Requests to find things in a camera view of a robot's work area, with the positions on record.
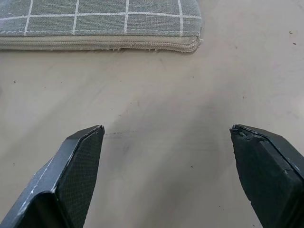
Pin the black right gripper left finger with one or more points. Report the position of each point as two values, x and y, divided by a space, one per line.
71 175

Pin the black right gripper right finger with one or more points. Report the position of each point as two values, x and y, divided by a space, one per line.
266 171

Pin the grey checked fabric pouch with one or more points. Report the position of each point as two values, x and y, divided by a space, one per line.
99 21

